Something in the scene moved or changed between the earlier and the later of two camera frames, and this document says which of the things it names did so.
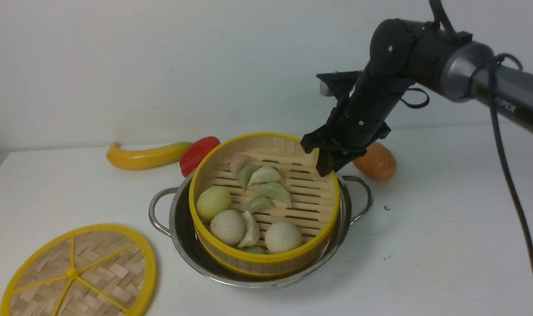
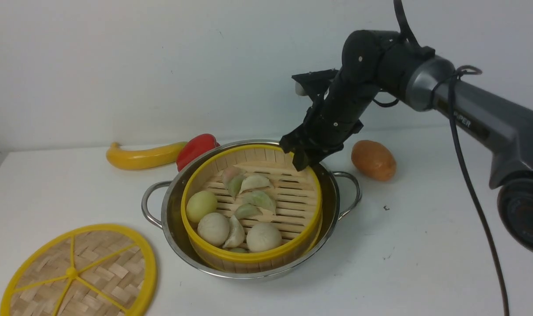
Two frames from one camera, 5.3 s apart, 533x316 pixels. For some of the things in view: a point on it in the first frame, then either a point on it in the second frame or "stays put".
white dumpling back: [265, 174] → [254, 181]
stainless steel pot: [170, 210] → [239, 208]
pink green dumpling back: [244, 166] → [233, 177]
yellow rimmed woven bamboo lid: [92, 270] stays put
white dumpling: [252, 233] → [236, 234]
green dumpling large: [274, 191] → [260, 199]
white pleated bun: [227, 226] → [214, 229]
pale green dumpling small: [261, 204] → [246, 210]
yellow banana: [147, 157] stays put
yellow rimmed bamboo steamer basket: [260, 206] stays put
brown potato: [378, 163] stays put
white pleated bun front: [282, 236] → [263, 237]
